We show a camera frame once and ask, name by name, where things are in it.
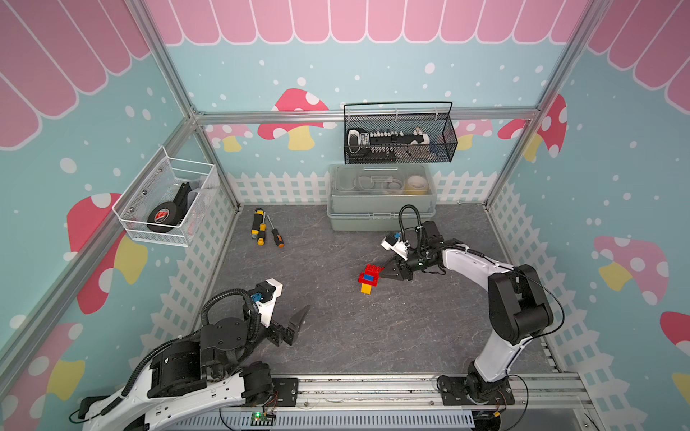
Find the green translucent plastic toolbox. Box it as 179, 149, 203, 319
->
327, 164, 437, 232

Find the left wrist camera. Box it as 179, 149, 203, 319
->
249, 278, 283, 328

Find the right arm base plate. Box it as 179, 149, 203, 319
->
437, 375, 515, 408

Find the red 2x4 lego brick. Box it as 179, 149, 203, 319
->
364, 264, 384, 278
359, 272, 375, 286

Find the orange black small screwdriver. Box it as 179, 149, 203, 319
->
266, 214, 285, 248

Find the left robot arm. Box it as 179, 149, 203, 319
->
68, 279, 310, 430

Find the small green circuit board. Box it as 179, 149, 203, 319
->
250, 411, 276, 427

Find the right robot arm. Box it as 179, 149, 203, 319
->
381, 221, 555, 405

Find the socket bit set holder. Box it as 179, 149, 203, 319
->
345, 128, 431, 159

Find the clear wall-mounted bin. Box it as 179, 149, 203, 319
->
112, 147, 219, 247

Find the black wire mesh basket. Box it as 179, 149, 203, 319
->
342, 101, 458, 164

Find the aluminium front rail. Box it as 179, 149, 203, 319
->
275, 373, 594, 413

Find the white tape roll in toolbox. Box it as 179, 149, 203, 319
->
404, 175, 429, 195

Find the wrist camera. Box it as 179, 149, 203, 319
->
249, 278, 283, 328
381, 232, 411, 261

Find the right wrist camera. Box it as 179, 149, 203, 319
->
381, 232, 411, 261

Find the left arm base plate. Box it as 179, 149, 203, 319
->
262, 377, 299, 408

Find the yellow black ratchet screwdriver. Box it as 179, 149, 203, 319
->
251, 208, 266, 246

